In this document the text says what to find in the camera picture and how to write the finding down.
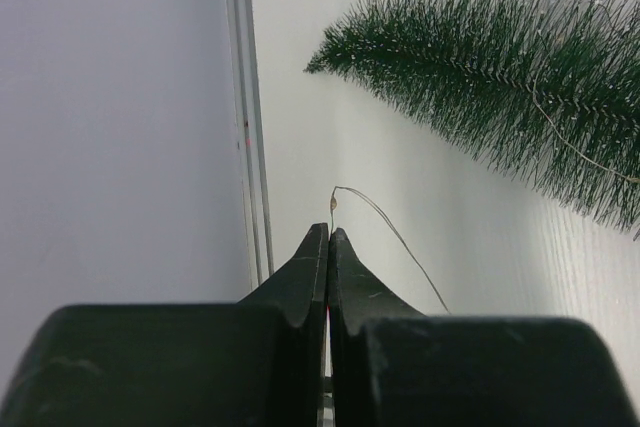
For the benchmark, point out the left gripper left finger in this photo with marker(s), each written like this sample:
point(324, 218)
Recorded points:
point(256, 362)

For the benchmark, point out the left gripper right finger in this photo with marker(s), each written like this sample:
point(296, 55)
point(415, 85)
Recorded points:
point(394, 366)

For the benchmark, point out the small green christmas tree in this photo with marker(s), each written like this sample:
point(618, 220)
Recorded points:
point(542, 91)

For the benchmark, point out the left aluminium frame post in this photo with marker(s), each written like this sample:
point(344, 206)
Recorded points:
point(247, 104)

